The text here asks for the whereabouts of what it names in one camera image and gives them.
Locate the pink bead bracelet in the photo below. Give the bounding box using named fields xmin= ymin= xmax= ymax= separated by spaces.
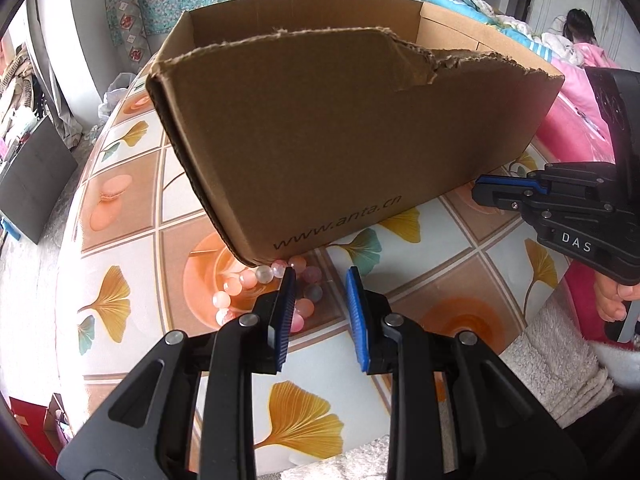
xmin=211 ymin=254 xmax=324 ymax=335

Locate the person's right hand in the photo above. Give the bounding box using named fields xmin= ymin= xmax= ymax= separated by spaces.
xmin=594 ymin=273 xmax=640 ymax=322

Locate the pink floral blanket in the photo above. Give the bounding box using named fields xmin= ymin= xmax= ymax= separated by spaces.
xmin=536 ymin=46 xmax=616 ymax=344

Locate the white fluffy towel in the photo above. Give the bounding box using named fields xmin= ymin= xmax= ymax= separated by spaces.
xmin=279 ymin=287 xmax=614 ymax=479

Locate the seated person in background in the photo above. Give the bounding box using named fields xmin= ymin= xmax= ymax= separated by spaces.
xmin=540 ymin=9 xmax=598 ymax=66

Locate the blue patterned quilt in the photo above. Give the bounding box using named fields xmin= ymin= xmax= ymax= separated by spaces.
xmin=424 ymin=0 xmax=554 ymax=62

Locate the brown cardboard box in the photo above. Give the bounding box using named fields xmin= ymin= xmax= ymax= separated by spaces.
xmin=145 ymin=0 xmax=564 ymax=264

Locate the dark grey cabinet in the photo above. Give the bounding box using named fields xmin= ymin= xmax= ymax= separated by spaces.
xmin=0 ymin=117 xmax=78 ymax=244

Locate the white plastic bag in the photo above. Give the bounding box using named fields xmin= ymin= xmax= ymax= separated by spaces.
xmin=98 ymin=73 xmax=136 ymax=124

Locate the patterned rolled cushion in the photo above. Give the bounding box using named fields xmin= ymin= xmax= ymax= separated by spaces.
xmin=116 ymin=0 xmax=151 ymax=72

